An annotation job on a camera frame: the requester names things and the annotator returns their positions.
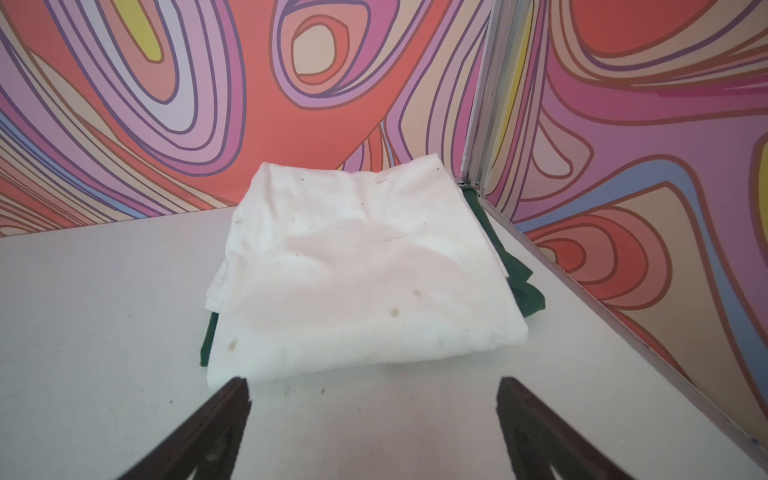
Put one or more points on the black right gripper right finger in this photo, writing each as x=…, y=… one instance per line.
x=541, y=445

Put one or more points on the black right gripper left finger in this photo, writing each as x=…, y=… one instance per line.
x=206, y=445

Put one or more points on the folded green t-shirt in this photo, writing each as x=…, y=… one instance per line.
x=529, y=299

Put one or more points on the folded white t-shirt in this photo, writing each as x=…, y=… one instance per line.
x=327, y=269

